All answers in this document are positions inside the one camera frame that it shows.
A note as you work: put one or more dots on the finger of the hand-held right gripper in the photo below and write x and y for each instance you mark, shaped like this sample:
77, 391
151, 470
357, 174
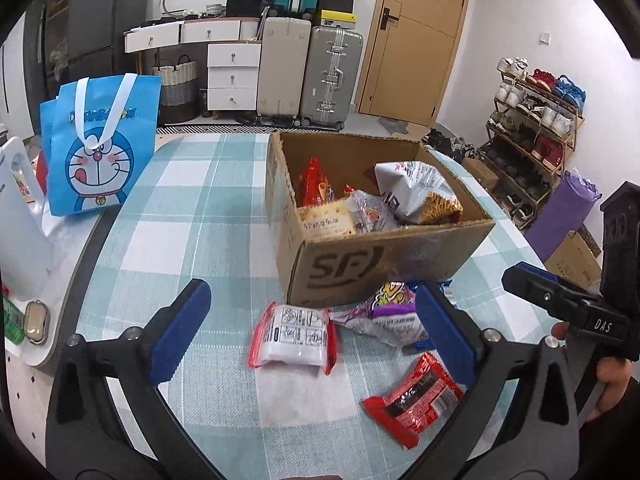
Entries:
540, 287

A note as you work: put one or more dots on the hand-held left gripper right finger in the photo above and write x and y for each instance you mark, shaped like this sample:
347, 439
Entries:
447, 335

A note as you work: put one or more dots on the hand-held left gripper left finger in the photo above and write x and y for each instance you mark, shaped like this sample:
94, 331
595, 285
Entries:
177, 330

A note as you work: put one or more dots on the purple white foil snack bag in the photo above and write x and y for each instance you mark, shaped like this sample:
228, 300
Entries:
385, 312

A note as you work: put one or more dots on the red black wafer packet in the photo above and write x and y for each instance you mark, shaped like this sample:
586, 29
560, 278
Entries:
415, 397

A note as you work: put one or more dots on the red white-backed wafer packet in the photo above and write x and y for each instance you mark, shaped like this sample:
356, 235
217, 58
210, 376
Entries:
295, 337

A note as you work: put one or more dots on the brown cardboard box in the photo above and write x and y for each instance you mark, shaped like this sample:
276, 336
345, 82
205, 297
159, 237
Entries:
360, 255

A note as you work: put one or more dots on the large white crinkled snack bag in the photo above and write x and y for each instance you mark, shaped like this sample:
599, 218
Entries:
420, 192

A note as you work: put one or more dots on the clear cracker packet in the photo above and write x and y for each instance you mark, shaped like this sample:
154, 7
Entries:
327, 222

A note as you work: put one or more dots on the red horn chip bag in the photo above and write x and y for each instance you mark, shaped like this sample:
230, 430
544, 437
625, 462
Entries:
315, 182

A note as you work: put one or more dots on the person's right forearm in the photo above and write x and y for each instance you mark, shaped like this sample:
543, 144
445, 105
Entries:
615, 435

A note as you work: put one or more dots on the person's right hand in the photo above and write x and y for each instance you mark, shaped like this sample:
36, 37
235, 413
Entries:
615, 372

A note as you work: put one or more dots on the cardboard box on floor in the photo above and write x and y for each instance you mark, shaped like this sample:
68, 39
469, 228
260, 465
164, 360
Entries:
577, 260

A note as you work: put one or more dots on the purple rolled mat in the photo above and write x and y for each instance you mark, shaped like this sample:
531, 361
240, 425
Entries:
565, 215

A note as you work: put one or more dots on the small brown floor carton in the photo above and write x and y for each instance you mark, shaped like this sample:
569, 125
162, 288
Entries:
482, 172

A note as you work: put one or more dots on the small beige case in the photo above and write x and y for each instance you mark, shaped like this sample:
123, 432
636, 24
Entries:
36, 322

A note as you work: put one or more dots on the shoe rack with shoes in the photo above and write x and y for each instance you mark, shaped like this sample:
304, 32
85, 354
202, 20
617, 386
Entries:
535, 135

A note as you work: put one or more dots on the green drink can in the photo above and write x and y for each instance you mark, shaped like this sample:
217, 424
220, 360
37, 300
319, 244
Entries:
14, 322

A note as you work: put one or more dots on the black shoes on floor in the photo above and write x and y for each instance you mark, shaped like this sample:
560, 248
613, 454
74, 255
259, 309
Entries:
447, 142

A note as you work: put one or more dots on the white electric kettle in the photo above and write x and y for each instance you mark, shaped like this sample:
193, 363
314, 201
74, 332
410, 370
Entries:
22, 240

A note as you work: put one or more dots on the blue cartoon cat tote bag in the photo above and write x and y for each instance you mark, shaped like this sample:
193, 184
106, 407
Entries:
97, 155

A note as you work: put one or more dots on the woven laundry basket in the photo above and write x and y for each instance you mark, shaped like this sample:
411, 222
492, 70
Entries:
175, 85

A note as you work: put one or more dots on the white three-drawer cabinet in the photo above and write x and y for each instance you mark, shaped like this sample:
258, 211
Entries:
234, 77

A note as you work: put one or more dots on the wooden door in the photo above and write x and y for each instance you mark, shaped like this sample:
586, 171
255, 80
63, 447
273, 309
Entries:
415, 40

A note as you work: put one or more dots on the silver suitcase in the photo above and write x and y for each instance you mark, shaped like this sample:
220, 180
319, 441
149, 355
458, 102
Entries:
332, 77

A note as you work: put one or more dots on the beige suitcase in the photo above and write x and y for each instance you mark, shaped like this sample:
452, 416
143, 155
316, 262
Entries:
282, 67

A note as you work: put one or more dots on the white desk drawers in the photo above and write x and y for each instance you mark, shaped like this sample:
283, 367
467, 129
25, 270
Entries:
190, 35

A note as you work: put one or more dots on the dark grey fridge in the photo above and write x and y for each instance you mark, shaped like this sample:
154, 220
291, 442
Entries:
107, 10

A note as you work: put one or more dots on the dark glass cabinet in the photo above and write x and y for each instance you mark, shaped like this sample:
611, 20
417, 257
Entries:
47, 25

